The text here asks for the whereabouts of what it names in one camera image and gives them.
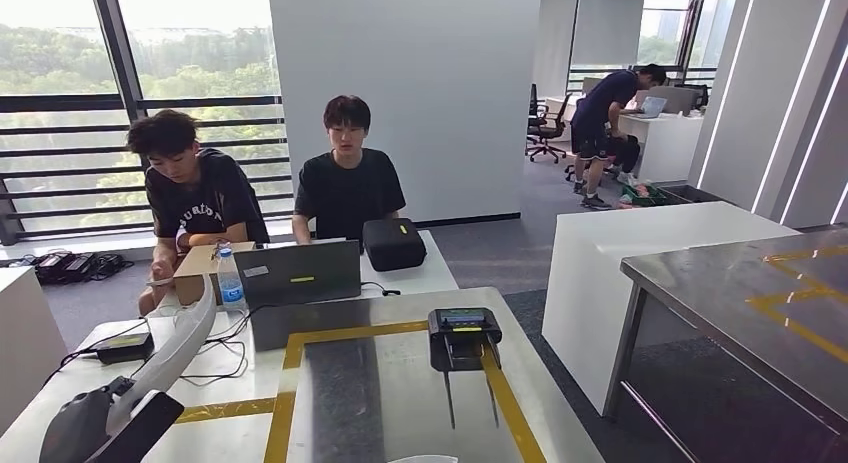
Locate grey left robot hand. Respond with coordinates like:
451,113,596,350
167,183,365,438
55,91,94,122
38,377,137,463

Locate white curved car trim part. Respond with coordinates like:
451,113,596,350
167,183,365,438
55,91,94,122
105,274,219,438

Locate black power adapter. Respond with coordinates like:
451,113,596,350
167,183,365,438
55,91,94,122
95,332,156,365

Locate white cabinet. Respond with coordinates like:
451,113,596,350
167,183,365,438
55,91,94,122
0,266,68,435

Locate brown cardboard box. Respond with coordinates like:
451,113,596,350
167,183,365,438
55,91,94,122
172,241,256,307

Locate clear water bottle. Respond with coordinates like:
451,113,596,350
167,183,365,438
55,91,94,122
216,246,248,314

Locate person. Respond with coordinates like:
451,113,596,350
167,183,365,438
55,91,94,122
291,94,407,246
125,108,271,318
569,63,668,212

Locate grey laptop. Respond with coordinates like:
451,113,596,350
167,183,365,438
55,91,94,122
233,239,362,312

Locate steel table with gold tape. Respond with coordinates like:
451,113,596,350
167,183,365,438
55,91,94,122
0,287,604,463
602,228,848,463

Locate dark window railing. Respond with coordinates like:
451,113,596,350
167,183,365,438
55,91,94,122
0,0,296,246

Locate black case with yellow mark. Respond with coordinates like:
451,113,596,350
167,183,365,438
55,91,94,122
361,218,428,272

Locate black remote controller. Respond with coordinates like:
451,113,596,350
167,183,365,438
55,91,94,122
427,307,503,430

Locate black office chair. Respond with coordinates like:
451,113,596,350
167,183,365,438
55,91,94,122
526,83,572,164

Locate floor tray with red items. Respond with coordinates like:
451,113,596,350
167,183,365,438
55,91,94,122
619,183,670,208

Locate white office desk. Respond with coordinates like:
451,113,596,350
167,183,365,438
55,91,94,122
544,95,705,185

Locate grey monitor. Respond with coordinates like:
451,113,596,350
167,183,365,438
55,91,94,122
649,85,700,115

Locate tangled thin cables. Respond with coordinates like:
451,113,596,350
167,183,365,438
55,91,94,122
42,304,266,388

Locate black floor cable bundle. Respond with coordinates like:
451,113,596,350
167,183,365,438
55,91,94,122
29,249,134,286

